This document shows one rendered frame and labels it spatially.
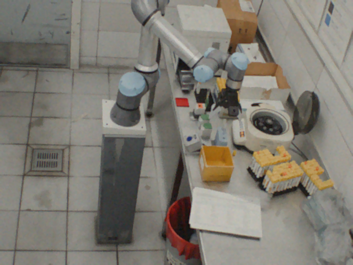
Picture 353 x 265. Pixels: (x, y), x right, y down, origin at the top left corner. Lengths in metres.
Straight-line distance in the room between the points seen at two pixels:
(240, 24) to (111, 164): 1.26
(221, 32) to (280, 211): 1.06
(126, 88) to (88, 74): 2.02
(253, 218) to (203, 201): 0.23
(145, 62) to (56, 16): 1.82
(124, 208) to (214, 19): 1.17
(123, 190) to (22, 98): 1.61
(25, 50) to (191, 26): 1.90
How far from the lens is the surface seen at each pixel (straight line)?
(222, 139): 2.36
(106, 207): 2.82
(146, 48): 2.35
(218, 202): 2.20
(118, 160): 2.55
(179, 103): 2.67
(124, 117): 2.40
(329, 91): 2.50
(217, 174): 2.27
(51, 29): 4.17
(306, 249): 2.19
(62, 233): 3.13
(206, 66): 2.10
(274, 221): 2.23
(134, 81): 2.33
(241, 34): 3.26
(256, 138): 2.43
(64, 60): 4.32
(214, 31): 2.77
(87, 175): 3.44
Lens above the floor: 2.51
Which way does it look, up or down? 41 degrees down
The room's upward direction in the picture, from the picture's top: 11 degrees clockwise
